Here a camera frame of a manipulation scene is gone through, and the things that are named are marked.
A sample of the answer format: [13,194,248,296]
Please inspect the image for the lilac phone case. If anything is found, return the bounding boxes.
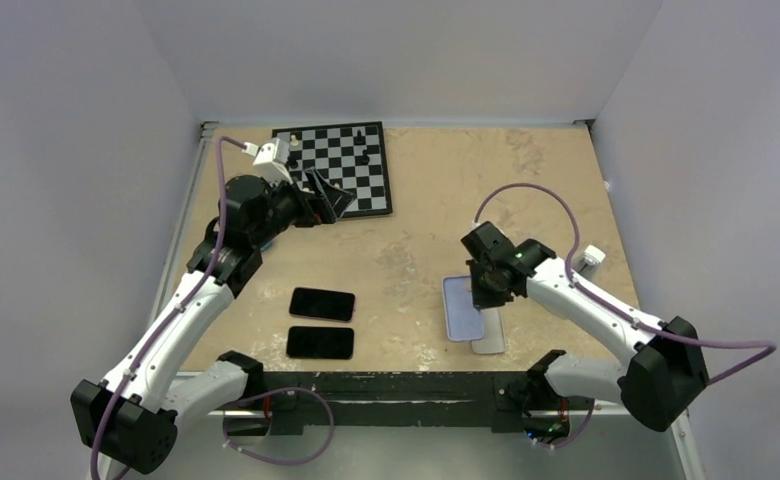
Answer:
[441,276,485,342]

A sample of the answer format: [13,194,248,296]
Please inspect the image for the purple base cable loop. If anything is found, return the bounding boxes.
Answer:
[221,388,338,469]

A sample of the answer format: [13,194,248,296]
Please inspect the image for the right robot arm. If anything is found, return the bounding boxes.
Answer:
[461,222,709,432]

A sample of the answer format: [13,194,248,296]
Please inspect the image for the white phone case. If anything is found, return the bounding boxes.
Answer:
[470,308,506,355]

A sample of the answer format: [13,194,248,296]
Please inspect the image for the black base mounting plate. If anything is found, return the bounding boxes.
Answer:
[220,370,593,439]

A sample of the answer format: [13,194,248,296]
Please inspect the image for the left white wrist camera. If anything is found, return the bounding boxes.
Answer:
[242,138,293,185]

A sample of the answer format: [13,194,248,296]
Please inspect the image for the phone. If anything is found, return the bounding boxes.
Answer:
[288,287,356,322]
[286,326,355,360]

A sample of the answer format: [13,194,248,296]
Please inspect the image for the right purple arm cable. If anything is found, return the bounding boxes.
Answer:
[472,183,778,386]

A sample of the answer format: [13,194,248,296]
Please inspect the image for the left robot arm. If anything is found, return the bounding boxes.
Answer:
[71,168,356,479]

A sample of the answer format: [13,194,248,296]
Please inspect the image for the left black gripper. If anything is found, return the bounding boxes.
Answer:
[249,167,353,248]

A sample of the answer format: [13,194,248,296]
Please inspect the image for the black white chessboard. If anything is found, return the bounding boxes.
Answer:
[272,121,393,219]

